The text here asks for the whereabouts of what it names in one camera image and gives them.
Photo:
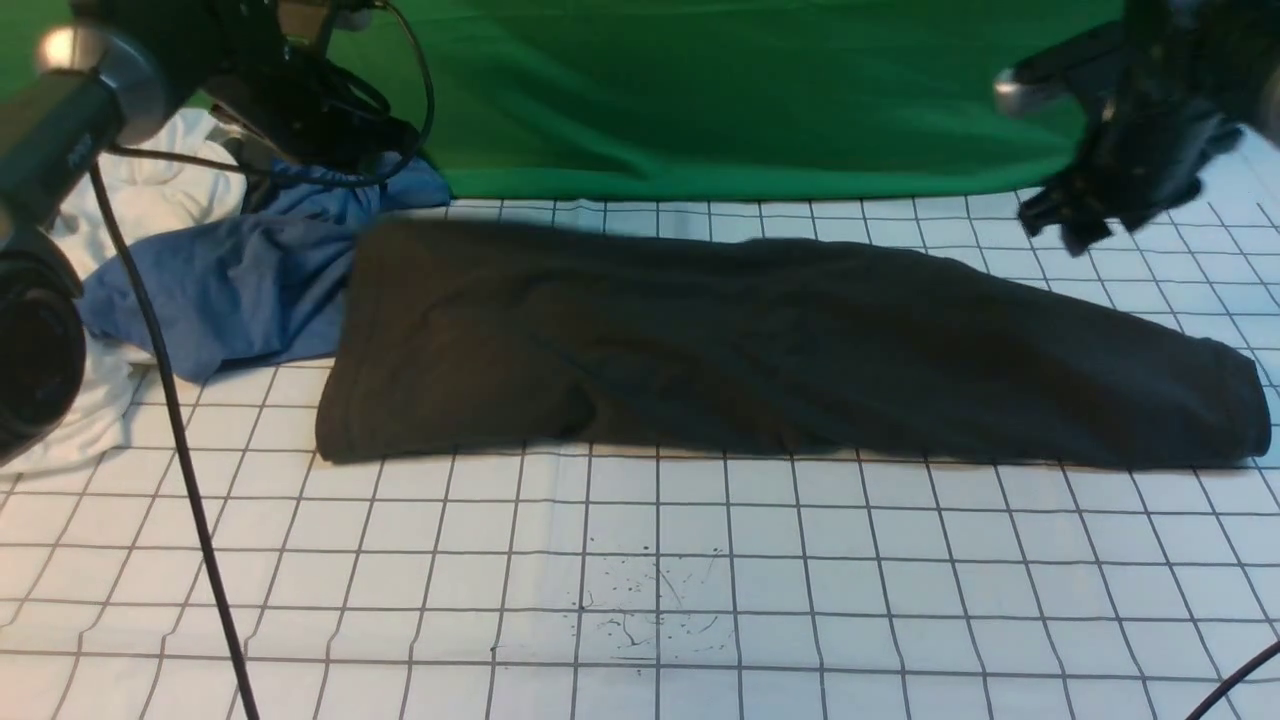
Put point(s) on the blue crumpled shirt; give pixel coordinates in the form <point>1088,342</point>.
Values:
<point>251,271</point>

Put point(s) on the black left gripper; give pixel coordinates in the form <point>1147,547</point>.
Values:
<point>280,84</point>

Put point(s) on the white crumpled shirt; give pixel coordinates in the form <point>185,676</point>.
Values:
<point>110,300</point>

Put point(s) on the dark gray long-sleeved shirt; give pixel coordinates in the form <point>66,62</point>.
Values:
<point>485,335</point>

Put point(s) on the green backdrop cloth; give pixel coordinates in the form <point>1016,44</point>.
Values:
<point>703,100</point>

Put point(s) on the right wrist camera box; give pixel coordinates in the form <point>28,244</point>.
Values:
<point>1086,67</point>

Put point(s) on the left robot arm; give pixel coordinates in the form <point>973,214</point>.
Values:
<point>108,80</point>

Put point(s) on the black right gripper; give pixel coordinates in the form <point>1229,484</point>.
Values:
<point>1196,75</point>

